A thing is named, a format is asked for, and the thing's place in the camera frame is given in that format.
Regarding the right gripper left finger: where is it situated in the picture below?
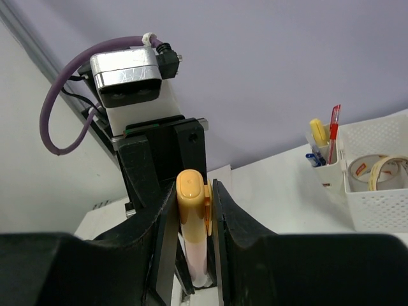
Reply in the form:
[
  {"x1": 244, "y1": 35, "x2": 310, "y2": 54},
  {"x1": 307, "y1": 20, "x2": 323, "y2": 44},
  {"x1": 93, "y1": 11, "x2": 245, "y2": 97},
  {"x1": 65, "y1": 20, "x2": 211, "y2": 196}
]
[{"x1": 1, "y1": 186, "x2": 177, "y2": 305}]

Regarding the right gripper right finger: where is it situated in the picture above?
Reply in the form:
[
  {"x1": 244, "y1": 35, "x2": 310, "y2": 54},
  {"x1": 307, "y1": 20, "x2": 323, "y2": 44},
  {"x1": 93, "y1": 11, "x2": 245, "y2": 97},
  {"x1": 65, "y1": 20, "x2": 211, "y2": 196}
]
[{"x1": 212, "y1": 180, "x2": 407, "y2": 305}]

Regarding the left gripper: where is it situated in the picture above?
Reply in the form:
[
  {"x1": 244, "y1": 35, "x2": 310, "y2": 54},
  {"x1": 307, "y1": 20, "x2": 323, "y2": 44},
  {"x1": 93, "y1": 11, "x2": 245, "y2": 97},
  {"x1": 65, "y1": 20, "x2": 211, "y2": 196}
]
[{"x1": 112, "y1": 116, "x2": 208, "y2": 217}]

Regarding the orange marker cap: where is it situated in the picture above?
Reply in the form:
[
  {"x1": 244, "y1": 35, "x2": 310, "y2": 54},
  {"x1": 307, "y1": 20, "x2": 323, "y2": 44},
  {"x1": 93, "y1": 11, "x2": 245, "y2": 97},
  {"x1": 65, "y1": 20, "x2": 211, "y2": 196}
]
[{"x1": 176, "y1": 169, "x2": 213, "y2": 244}]

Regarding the blue gel pen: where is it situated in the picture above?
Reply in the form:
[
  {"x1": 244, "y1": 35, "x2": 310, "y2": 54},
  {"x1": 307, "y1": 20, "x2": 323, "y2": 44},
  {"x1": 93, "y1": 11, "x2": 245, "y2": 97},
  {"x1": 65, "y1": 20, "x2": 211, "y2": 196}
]
[{"x1": 305, "y1": 153, "x2": 322, "y2": 168}]

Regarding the clear tape roll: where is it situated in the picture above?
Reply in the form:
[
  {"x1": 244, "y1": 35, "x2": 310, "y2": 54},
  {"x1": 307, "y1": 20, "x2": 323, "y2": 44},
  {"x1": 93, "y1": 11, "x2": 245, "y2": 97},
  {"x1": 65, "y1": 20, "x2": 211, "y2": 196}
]
[{"x1": 348, "y1": 154, "x2": 386, "y2": 192}]

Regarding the yellow highlighter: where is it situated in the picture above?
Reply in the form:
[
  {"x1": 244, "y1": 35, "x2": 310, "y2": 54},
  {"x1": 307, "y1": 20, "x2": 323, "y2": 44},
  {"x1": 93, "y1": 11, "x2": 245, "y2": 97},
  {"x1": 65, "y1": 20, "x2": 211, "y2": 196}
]
[{"x1": 309, "y1": 119, "x2": 329, "y2": 147}]

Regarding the beige masking tape roll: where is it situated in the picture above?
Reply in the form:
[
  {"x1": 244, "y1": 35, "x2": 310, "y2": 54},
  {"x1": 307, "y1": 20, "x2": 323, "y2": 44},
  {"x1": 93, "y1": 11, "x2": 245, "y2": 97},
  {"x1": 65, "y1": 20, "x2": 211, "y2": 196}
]
[{"x1": 368, "y1": 155, "x2": 408, "y2": 191}]

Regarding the red gel pen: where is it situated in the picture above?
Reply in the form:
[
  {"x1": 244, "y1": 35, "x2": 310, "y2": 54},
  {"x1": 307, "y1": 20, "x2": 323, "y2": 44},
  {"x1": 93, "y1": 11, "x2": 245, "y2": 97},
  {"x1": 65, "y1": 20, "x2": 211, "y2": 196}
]
[{"x1": 327, "y1": 105, "x2": 341, "y2": 164}]

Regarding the cream side compartment holder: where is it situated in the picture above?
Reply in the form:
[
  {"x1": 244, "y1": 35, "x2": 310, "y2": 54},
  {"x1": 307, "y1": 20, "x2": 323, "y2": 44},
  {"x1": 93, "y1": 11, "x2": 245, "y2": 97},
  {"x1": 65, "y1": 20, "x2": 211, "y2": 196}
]
[{"x1": 305, "y1": 119, "x2": 347, "y2": 205}]

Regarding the white perforated storage basket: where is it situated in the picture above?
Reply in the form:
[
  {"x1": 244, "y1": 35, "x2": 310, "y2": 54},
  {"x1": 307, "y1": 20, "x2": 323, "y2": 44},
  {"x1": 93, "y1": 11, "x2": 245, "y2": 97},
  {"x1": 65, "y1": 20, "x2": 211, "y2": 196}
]
[{"x1": 338, "y1": 114, "x2": 407, "y2": 233}]

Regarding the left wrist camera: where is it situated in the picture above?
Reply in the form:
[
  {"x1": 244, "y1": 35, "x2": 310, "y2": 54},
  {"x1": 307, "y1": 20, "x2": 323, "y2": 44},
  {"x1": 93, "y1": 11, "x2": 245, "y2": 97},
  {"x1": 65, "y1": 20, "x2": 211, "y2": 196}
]
[{"x1": 77, "y1": 43, "x2": 182, "y2": 136}]

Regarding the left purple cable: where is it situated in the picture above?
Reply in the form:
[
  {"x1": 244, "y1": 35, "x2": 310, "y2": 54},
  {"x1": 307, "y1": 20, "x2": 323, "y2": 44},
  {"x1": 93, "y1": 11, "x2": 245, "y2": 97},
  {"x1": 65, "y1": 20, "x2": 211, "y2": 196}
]
[{"x1": 40, "y1": 33, "x2": 160, "y2": 156}]

